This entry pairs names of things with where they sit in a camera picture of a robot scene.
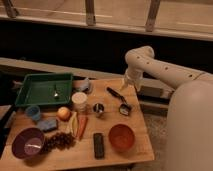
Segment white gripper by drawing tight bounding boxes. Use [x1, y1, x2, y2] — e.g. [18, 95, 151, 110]
[122, 69, 142, 91]

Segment blue grey towel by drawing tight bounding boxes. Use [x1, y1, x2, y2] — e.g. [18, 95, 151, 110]
[74, 78, 92, 93]

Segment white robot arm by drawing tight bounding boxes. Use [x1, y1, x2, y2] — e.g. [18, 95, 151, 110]
[124, 46, 213, 171]

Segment small metal cup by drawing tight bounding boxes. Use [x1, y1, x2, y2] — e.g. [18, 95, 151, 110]
[93, 103, 104, 118]

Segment white lidded jar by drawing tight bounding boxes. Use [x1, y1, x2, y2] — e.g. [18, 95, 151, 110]
[71, 92, 87, 112]

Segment orange bowl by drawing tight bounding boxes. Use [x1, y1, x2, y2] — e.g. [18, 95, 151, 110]
[108, 124, 135, 152]

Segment orange carrot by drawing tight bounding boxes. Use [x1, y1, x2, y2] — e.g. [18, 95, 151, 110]
[77, 115, 88, 140]

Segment black remote control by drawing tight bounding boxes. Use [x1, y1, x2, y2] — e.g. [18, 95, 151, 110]
[93, 133, 105, 159]

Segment yellow banana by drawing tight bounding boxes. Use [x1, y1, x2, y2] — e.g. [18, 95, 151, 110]
[67, 112, 78, 136]

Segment metal spoon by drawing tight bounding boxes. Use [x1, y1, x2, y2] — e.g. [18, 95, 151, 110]
[54, 84, 59, 99]

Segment red yellow apple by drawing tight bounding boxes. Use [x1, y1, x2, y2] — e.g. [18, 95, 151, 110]
[57, 107, 71, 121]

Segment green plastic tray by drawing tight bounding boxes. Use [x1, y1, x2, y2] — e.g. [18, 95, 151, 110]
[15, 73, 73, 107]

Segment dark grape bunch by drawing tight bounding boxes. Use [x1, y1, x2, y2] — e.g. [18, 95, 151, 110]
[41, 132, 75, 154]

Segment blue sponge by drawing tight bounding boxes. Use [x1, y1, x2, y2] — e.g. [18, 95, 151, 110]
[37, 118, 58, 132]

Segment blue plastic cup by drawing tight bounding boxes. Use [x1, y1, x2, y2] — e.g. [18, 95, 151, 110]
[25, 105, 41, 121]

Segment purple bowl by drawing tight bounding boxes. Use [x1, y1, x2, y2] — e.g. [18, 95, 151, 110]
[12, 127, 45, 159]

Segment black handled brush tool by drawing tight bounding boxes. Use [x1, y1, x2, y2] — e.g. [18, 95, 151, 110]
[106, 87, 132, 116]

